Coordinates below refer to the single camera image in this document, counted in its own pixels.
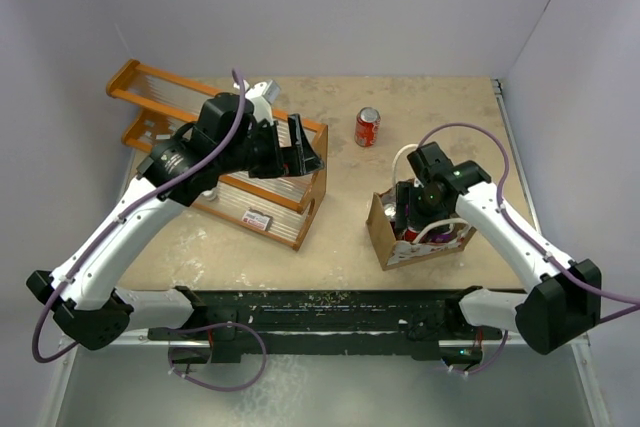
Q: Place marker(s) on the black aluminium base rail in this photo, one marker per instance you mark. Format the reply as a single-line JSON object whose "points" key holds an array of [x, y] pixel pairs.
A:
{"points": [[412, 323]]}

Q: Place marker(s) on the small red white box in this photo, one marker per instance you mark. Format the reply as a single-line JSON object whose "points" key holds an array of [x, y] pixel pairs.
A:
{"points": [[257, 220]]}

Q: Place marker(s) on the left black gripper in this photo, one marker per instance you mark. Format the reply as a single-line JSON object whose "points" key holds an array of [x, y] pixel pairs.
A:
{"points": [[282, 159]]}

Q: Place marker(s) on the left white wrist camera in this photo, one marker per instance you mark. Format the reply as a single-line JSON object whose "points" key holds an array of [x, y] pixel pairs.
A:
{"points": [[261, 95]]}

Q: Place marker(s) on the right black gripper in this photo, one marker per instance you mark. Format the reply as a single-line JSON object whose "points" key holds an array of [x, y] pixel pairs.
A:
{"points": [[406, 194]]}

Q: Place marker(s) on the purple fanta can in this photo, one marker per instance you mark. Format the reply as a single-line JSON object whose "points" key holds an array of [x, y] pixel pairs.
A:
{"points": [[390, 211], [442, 235]]}

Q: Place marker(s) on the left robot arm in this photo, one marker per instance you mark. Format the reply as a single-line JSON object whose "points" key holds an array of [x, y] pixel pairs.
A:
{"points": [[234, 132]]}

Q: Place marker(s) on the canvas tote bag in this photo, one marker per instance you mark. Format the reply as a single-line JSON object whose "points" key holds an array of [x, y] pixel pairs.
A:
{"points": [[393, 253]]}

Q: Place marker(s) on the red cola can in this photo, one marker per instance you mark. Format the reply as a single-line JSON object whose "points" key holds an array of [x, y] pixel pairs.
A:
{"points": [[367, 126], [412, 235]]}

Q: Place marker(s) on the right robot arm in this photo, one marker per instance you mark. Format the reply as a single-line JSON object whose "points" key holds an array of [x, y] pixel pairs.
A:
{"points": [[559, 301]]}

